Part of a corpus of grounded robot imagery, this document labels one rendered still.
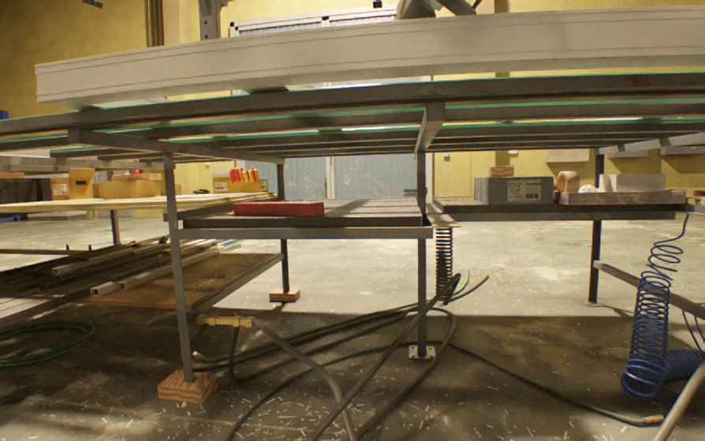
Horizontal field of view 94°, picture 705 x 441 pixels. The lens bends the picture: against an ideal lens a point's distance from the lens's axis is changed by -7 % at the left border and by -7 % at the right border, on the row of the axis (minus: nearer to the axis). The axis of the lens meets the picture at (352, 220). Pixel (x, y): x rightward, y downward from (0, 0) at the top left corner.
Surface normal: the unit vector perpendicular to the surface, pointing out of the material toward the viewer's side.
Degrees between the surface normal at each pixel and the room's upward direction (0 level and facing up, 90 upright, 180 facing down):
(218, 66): 90
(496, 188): 90
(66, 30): 90
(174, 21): 90
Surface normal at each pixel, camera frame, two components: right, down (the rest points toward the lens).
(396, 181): -0.15, 0.11
